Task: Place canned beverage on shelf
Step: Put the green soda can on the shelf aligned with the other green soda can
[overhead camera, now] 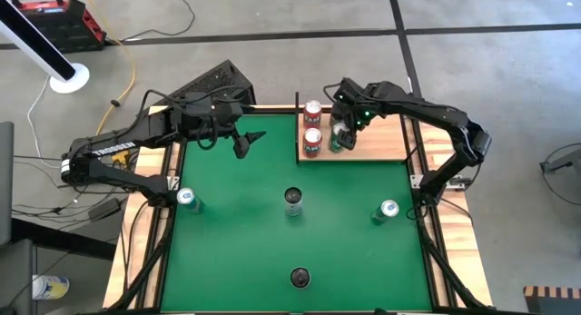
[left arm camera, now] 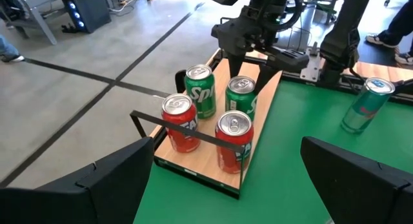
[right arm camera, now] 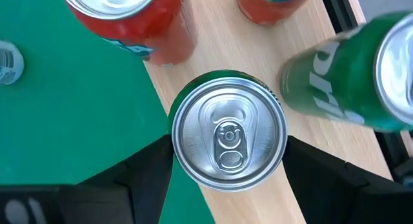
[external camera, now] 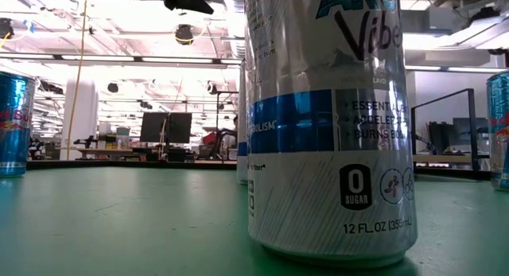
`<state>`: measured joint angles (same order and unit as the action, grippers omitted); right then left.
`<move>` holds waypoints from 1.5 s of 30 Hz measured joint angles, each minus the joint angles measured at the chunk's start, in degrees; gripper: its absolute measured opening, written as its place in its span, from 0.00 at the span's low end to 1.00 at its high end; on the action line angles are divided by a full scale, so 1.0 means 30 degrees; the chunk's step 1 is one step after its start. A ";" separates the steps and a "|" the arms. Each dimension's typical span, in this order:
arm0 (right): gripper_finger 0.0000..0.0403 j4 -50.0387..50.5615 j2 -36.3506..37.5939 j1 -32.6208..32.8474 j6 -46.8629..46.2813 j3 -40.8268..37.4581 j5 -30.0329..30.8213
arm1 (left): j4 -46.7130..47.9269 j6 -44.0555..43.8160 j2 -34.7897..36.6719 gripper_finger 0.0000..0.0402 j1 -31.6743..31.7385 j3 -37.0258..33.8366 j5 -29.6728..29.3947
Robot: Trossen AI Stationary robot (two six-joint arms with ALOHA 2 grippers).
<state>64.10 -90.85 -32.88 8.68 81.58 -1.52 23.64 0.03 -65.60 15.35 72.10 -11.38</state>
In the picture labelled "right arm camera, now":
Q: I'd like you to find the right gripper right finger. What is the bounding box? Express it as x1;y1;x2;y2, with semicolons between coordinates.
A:
282;136;413;224

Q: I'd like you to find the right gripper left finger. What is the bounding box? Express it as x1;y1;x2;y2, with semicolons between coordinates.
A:
79;135;175;224

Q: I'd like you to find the green Sprite can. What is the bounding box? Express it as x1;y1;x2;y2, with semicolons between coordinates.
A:
279;11;413;134
166;68;289;193

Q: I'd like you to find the red Fanta can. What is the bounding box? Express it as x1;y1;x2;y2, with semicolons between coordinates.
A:
235;0;319;26
57;0;197;67

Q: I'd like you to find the wooden shelf board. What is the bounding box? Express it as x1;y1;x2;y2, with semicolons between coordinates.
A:
143;0;393;224

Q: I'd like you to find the green table mat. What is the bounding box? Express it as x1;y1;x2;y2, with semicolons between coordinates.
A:
0;0;216;224

